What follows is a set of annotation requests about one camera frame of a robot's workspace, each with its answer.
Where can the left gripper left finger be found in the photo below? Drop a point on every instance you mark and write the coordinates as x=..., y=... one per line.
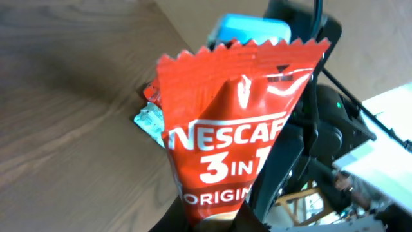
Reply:
x=174, y=219

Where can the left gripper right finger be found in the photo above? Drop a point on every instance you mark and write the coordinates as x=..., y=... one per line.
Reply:
x=246, y=221

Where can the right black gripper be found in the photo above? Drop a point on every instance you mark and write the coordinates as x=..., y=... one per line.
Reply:
x=324, y=125

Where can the small red snack packet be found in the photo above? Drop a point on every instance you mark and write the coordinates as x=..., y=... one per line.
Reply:
x=223, y=111

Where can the light green snack packet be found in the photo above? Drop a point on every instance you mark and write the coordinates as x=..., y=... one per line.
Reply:
x=151, y=120

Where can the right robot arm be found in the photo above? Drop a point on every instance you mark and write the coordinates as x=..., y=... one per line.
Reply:
x=384, y=160

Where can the white barcode scanner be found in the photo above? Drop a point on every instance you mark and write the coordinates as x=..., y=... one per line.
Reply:
x=245, y=28

